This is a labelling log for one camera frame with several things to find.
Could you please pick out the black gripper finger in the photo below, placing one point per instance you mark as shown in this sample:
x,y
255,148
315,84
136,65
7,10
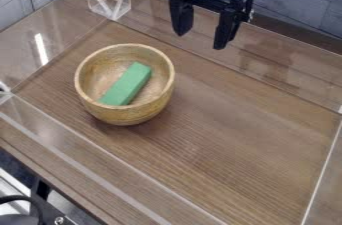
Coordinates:
x,y
182,16
227,28

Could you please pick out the green rectangular block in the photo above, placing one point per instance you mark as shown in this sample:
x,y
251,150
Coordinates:
x,y
127,86

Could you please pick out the wooden bowl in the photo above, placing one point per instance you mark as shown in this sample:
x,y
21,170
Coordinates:
x,y
101,68

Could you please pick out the clear acrylic corner bracket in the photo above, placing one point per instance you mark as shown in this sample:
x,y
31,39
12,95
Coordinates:
x,y
112,9

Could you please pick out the black table frame bracket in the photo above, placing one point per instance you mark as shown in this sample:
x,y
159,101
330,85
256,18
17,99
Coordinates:
x,y
52,215

